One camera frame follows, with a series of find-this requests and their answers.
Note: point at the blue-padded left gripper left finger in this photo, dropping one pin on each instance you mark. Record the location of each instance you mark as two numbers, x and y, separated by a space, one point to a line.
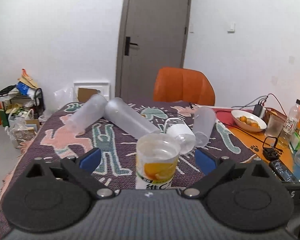
79 172

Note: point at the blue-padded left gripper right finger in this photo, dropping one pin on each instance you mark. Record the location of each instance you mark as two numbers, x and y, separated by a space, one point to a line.
215 171

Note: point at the vitamin C label cup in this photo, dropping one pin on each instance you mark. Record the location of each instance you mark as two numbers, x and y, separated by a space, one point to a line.
156 161

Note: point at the clear white-label cup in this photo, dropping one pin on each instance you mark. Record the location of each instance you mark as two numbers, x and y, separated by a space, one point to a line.
178 129

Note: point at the frosted cup right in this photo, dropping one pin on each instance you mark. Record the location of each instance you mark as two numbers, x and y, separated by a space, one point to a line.
203 123

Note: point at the frosted cup far left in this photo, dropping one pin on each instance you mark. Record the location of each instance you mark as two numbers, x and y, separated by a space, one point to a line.
89 113

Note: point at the frosted tall cup centre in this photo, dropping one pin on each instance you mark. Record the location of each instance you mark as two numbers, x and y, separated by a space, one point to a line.
129 120

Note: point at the purple patterned woven blanket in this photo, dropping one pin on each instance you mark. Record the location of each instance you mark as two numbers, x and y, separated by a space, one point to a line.
117 167

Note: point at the white bowl of oranges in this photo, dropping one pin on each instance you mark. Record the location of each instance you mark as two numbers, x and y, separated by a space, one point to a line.
248 121

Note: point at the clear drinking glass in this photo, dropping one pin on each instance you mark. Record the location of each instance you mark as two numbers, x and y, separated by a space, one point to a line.
274 126

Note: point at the black power adapter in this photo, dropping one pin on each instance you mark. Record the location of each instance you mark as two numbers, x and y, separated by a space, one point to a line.
258 110

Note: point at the clear plastic bags pile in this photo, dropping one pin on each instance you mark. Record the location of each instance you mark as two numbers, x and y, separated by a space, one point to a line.
24 131

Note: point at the clear plastic drink bottle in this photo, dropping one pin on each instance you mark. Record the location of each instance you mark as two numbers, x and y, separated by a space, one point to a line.
290 125

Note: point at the black cluttered shelf rack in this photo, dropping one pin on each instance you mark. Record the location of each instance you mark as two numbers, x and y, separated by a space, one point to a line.
23 100

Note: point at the orange leather chair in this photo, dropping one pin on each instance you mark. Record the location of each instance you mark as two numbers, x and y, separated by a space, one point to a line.
179 84

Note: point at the white foam packaging frame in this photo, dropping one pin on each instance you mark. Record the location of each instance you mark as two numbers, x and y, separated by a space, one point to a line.
85 90

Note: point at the white wall switch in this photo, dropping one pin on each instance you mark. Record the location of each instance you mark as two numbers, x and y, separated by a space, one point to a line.
232 27

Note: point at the grey door with handle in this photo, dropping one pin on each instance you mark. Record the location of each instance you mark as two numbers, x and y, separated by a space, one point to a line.
152 35

